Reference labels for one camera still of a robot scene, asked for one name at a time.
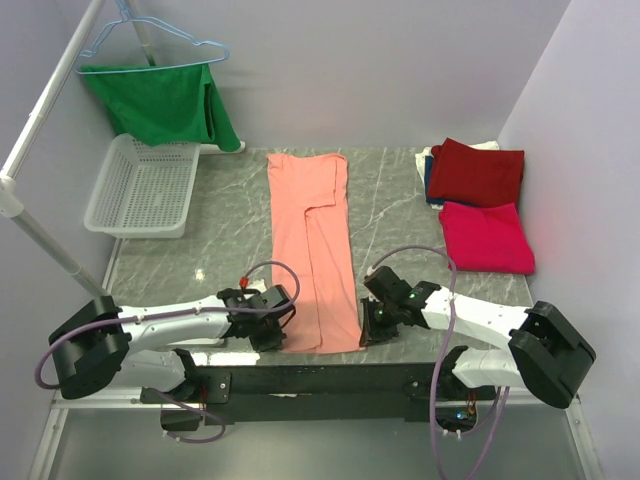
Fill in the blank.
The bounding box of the salmon pink t shirt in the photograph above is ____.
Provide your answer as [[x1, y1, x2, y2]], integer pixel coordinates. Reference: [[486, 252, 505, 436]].
[[267, 153, 361, 354]]

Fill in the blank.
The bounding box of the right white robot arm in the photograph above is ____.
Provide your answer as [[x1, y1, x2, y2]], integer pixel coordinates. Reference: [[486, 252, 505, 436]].
[[361, 282, 596, 409]]

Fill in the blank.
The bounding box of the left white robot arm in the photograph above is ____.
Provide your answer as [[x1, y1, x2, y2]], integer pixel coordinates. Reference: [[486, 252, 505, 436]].
[[49, 285, 296, 402]]

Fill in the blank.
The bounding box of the magenta folded shirt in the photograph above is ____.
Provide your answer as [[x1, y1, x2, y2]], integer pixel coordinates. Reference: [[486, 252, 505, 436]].
[[438, 202, 536, 275]]

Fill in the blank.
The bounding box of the dark red folded shirt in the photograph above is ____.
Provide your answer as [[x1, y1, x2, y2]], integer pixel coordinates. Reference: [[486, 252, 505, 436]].
[[429, 138, 525, 207]]

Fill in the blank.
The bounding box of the blue folded shirt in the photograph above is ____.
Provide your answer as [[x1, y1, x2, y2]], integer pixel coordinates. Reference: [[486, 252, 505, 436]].
[[423, 155, 444, 210]]

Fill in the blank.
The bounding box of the white plastic laundry basket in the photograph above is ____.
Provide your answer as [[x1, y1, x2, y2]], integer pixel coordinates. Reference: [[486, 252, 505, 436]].
[[84, 134, 200, 239]]

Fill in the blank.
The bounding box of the green hanging t shirt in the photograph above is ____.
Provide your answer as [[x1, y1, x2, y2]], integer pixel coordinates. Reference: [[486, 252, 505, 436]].
[[80, 64, 241, 152]]

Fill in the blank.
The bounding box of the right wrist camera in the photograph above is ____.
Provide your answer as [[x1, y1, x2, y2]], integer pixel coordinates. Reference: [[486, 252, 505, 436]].
[[364, 265, 412, 302]]

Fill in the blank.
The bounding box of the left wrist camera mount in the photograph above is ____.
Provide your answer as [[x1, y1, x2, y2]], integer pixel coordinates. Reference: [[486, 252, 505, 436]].
[[239, 276, 267, 293]]

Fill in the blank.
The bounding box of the aluminium rail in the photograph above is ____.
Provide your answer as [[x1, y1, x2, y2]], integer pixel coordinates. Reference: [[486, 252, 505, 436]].
[[49, 363, 582, 411]]

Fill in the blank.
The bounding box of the white clothes rack frame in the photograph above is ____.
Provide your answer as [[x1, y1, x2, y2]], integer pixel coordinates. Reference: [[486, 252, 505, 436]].
[[0, 0, 247, 301]]

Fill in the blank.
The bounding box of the light blue wire hanger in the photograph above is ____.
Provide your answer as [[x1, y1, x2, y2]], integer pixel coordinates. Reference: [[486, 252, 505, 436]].
[[73, 1, 231, 76]]

